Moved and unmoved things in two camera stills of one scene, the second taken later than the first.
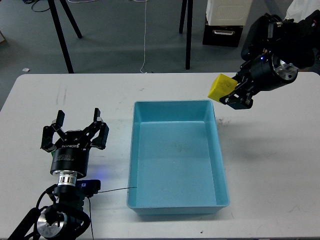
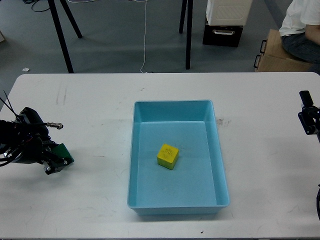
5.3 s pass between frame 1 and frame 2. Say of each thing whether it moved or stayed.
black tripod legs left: stayed
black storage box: stayed
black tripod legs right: stayed
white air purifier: stayed
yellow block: moved
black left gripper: moved
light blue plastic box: stayed
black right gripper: moved
